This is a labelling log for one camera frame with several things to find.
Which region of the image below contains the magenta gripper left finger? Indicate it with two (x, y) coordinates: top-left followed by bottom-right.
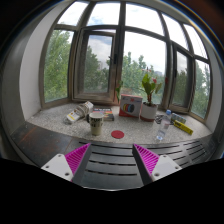
(42, 143), (91, 184)

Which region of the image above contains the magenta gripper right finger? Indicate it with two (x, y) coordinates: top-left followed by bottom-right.
(132, 144), (181, 185)

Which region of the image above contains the clear plastic water bottle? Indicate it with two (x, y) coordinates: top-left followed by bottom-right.
(156, 110), (171, 141)

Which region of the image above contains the dark slatted radiator cover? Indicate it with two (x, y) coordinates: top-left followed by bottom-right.
(64, 134), (221, 191)

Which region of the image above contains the red round coaster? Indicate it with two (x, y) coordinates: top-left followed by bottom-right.
(111, 130), (124, 139)

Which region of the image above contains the yellow black box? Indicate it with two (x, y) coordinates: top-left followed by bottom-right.
(174, 120), (193, 135)

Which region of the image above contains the cream printed paper cup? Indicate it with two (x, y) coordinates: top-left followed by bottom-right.
(87, 112), (104, 136)

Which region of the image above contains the small green pack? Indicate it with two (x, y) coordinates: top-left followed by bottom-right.
(171, 113), (186, 124)

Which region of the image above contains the potted plant white pot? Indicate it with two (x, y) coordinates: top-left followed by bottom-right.
(140, 69), (162, 122)

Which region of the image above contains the white wrapped package roll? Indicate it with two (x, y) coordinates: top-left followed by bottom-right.
(63, 101), (93, 125)

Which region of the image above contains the dark book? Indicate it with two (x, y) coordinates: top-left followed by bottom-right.
(93, 108), (114, 121)

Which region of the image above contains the red filament spool box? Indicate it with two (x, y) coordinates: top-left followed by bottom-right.
(119, 94), (142, 118)

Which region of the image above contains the brown framed bay window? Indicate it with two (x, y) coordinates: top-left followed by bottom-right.
(40, 0), (211, 120)

